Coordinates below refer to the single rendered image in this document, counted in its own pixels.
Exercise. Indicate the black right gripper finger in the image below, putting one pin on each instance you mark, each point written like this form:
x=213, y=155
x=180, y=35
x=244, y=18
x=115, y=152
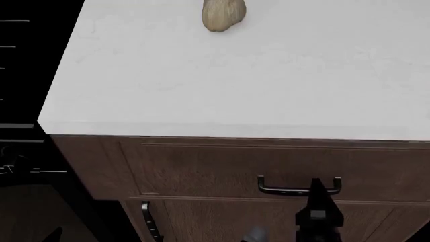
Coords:
x=315, y=191
x=326, y=195

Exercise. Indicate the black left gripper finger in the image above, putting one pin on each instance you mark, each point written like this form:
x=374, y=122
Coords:
x=53, y=235

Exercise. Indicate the brown wooden drawer front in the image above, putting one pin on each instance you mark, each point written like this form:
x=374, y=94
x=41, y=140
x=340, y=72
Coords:
x=201, y=169

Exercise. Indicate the black kitchen stove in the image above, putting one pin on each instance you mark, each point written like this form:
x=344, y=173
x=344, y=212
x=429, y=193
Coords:
x=23, y=176

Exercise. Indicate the brown wooden cabinet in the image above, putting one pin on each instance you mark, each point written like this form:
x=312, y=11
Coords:
x=94, y=166

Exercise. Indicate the brown wooden cabinet door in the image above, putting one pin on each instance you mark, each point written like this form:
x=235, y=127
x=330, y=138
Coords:
x=215, y=221

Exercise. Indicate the beige garlic bulb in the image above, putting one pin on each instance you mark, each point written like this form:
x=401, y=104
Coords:
x=221, y=15

